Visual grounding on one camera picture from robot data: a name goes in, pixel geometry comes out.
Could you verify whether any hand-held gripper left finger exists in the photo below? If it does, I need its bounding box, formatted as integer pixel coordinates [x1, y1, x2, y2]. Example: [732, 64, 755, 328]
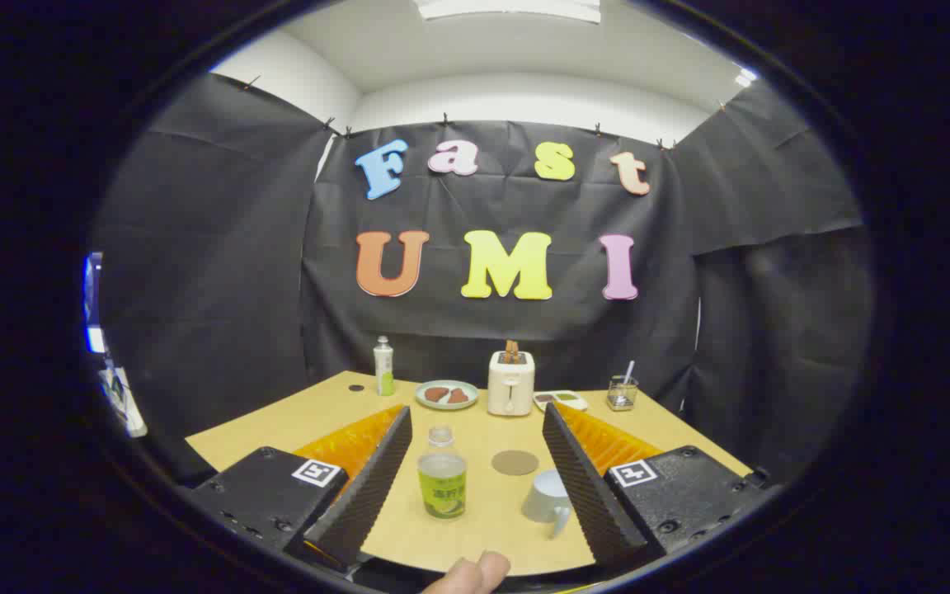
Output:
[186, 404, 414, 574]

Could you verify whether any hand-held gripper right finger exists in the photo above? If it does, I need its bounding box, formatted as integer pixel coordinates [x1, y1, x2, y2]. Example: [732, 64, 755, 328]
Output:
[541, 402, 773, 568]

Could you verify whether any white cup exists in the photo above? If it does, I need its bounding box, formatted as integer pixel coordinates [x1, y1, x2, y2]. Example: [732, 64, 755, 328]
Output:
[521, 469, 573, 539]

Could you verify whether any green label juice bottle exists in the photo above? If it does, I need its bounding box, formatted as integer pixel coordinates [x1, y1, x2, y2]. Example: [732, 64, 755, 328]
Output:
[417, 425, 468, 520]

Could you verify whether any round brown coaster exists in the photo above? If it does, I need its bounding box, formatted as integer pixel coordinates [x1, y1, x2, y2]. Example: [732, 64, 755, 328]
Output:
[491, 450, 540, 477]

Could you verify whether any white and green tube bottle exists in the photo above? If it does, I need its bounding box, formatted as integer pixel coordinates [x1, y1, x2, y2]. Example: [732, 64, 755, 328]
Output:
[373, 336, 395, 397]

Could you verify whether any white divided snack tray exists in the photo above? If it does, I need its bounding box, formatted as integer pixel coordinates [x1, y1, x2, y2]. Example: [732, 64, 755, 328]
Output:
[533, 390, 589, 413]

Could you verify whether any small clear glass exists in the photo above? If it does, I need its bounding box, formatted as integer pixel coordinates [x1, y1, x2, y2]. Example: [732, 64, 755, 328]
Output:
[606, 375, 639, 412]

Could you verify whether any pale green plate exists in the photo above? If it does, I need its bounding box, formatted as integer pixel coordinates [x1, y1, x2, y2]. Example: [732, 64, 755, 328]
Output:
[415, 379, 480, 411]

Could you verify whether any wooden table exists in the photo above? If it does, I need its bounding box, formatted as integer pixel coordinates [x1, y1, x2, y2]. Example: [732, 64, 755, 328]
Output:
[185, 370, 752, 577]

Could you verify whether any white toaster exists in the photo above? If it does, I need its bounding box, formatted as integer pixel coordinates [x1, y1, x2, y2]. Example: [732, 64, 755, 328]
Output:
[487, 351, 535, 417]

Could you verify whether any white printed sheet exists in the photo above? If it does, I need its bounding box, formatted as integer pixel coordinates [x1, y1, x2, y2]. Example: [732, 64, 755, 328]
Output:
[98, 367, 148, 438]

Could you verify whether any blue lit screen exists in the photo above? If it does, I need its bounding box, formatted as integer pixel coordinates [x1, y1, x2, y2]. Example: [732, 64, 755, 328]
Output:
[83, 252, 106, 356]

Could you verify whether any long ceiling light panel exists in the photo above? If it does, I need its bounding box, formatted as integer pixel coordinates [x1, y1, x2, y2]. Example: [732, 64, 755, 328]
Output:
[413, 0, 602, 24]

